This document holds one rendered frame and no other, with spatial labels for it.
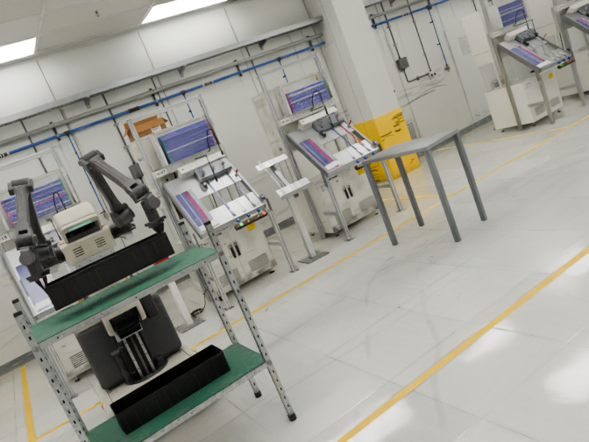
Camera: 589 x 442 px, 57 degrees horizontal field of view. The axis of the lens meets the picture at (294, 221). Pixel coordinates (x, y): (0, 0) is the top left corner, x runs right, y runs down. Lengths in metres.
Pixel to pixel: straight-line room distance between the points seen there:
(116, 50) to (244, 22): 1.75
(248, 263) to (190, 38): 3.18
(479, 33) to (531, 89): 1.05
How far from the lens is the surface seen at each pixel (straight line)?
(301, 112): 5.90
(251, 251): 5.33
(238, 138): 7.15
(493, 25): 8.25
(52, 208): 5.03
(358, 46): 7.73
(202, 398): 2.69
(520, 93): 8.11
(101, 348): 3.52
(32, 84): 6.71
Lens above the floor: 1.43
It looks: 11 degrees down
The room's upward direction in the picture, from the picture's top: 22 degrees counter-clockwise
